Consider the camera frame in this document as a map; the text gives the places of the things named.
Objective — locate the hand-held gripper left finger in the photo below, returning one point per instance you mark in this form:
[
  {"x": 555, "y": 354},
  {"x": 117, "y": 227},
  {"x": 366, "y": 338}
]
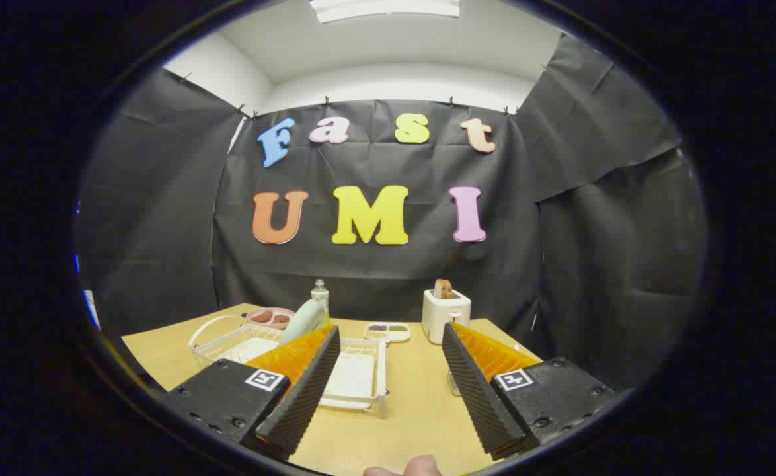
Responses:
[{"x": 305, "y": 403}]

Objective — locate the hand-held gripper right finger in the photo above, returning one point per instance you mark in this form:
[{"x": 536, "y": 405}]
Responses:
[{"x": 477, "y": 403}]

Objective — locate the light green plate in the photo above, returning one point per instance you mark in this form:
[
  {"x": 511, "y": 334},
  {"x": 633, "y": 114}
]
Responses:
[{"x": 302, "y": 320}]

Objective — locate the pink plate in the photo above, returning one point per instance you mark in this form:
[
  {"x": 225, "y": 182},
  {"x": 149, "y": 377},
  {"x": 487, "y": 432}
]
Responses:
[{"x": 272, "y": 309}]

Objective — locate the white divided dish of beans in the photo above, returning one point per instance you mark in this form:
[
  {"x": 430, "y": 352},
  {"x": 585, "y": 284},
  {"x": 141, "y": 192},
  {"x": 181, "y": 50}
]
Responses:
[{"x": 388, "y": 336}]

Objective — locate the white drip tray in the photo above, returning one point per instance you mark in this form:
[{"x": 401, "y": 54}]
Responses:
[{"x": 351, "y": 380}]

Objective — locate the small brown meat piece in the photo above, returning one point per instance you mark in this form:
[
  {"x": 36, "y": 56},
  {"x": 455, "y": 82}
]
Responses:
[{"x": 280, "y": 320}]

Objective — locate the white toaster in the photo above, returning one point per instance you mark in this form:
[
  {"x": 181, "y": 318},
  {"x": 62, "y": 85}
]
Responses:
[{"x": 441, "y": 317}]

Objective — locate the large brown meat piece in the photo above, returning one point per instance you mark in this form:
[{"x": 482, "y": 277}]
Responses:
[{"x": 261, "y": 317}]

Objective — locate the plastic bottle of green drink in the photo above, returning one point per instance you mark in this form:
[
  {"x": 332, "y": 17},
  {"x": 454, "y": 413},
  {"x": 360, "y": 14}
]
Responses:
[{"x": 320, "y": 301}]

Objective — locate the toast bread slice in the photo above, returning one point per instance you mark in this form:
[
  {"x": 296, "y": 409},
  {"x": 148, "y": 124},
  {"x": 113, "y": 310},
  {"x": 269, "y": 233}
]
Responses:
[{"x": 443, "y": 289}]

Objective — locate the black backdrop cloth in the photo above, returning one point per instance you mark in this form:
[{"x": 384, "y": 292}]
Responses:
[{"x": 375, "y": 277}]

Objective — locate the ceiling light panel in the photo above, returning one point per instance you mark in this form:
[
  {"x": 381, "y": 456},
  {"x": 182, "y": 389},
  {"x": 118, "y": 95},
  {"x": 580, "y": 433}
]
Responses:
[{"x": 388, "y": 8}]

